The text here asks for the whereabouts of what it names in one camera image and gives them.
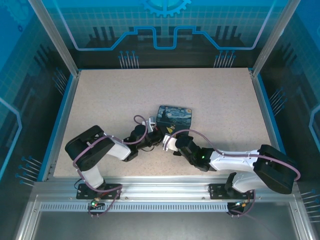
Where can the aluminium frame post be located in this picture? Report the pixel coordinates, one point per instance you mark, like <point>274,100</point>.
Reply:
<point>272,37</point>
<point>53,37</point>

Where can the starry night print box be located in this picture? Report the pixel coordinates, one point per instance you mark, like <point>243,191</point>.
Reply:
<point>175,115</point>

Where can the aluminium side rail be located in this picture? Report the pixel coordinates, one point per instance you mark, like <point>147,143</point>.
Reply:
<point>267,120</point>
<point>67,112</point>

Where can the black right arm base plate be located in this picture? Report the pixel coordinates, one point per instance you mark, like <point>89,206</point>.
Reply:
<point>216,191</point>

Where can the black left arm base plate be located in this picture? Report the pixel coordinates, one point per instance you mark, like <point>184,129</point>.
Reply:
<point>112,191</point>

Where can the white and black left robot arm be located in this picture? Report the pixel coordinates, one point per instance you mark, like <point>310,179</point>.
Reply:
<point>120,148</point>

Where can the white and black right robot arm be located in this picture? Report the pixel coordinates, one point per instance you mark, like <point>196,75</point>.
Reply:
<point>232,157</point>

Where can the aluminium mounting rail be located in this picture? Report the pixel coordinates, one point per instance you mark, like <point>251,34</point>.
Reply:
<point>162,187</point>

